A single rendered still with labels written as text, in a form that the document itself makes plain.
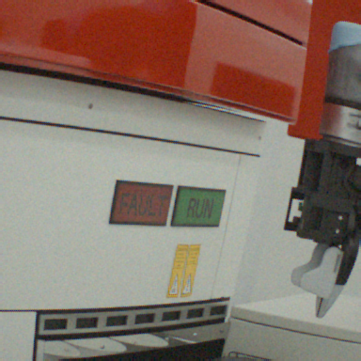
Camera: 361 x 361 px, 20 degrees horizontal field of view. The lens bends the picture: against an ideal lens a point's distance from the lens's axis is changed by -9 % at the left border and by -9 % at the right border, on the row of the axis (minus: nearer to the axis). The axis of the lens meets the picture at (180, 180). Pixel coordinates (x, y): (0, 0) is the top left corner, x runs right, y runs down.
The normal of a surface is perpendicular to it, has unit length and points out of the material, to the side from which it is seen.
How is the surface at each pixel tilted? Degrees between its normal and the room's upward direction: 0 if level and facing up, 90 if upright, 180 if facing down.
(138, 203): 90
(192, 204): 90
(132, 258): 90
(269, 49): 90
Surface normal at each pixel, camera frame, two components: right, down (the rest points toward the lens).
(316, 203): 0.24, 0.10
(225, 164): 0.85, 0.19
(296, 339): -0.50, -0.05
